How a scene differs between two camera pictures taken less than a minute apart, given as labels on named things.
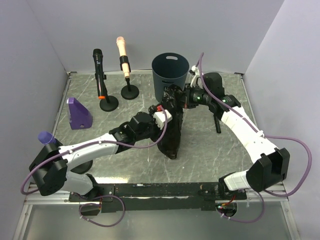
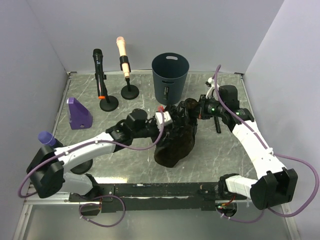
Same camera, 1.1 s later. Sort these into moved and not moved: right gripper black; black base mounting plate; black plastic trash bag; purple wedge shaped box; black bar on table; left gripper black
Moved: black plastic trash bag; right gripper black
Not moved: black base mounting plate; purple wedge shaped box; left gripper black; black bar on table
